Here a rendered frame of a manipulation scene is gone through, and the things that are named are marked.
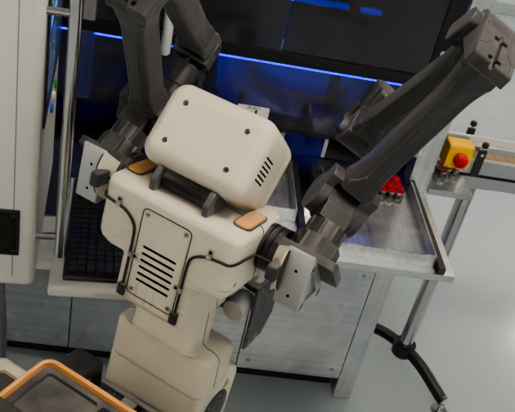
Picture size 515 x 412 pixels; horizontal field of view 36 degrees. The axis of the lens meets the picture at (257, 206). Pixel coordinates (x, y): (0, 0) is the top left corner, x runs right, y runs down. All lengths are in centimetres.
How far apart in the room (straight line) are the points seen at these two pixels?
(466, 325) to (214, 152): 218
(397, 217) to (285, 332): 66
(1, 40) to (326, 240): 67
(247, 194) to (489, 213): 291
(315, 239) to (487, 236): 265
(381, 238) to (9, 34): 104
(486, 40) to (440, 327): 212
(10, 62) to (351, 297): 140
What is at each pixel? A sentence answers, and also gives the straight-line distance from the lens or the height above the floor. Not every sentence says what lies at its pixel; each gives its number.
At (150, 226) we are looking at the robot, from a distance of 136.
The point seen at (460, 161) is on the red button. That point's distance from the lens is 224.
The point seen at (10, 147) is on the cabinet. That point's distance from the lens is 160.
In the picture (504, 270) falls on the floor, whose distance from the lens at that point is 376.
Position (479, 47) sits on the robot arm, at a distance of 126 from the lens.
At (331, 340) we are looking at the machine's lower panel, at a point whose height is 26.
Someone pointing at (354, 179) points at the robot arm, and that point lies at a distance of 136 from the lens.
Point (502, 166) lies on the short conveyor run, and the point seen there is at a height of 93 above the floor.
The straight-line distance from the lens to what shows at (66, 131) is 158.
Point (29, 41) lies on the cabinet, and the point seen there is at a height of 138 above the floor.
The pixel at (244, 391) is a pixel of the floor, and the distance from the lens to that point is 275.
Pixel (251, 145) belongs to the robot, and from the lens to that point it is 129.
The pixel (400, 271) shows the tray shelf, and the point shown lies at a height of 87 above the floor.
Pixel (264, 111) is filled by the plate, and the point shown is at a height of 104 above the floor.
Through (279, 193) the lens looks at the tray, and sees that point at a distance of 208.
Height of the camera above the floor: 199
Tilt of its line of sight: 33 degrees down
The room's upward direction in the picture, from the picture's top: 13 degrees clockwise
